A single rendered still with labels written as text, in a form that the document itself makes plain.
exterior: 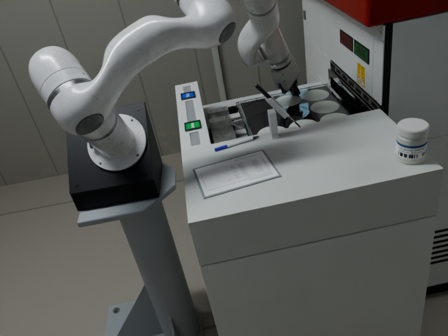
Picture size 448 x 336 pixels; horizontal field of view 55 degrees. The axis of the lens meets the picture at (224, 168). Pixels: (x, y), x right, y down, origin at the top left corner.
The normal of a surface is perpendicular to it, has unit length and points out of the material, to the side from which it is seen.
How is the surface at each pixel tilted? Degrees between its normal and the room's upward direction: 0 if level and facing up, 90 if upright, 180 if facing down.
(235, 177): 0
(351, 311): 90
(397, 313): 90
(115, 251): 0
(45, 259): 0
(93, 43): 90
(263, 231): 90
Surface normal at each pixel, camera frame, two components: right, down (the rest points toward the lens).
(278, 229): 0.13, 0.53
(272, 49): 0.18, 0.72
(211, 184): -0.16, -0.82
